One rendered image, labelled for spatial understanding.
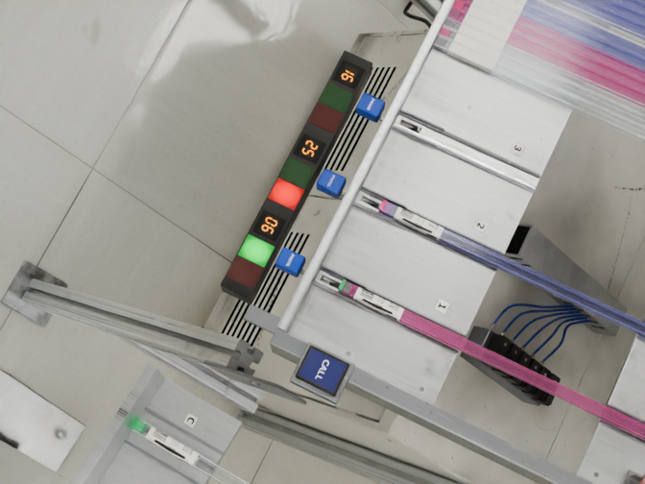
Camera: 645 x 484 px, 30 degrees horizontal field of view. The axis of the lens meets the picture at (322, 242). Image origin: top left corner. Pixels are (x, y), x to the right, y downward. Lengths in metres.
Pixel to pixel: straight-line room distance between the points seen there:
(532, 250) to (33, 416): 0.87
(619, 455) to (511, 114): 0.43
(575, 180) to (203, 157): 0.68
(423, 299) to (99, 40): 0.87
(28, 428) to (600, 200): 1.00
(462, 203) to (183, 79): 0.82
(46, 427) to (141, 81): 0.61
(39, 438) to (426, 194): 0.90
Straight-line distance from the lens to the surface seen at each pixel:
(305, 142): 1.49
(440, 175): 1.48
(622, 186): 1.97
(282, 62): 2.27
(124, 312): 1.74
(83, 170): 2.07
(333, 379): 1.37
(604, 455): 1.44
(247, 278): 1.45
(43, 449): 2.10
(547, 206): 1.84
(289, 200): 1.47
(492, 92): 1.52
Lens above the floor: 1.86
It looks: 53 degrees down
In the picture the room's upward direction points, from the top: 99 degrees clockwise
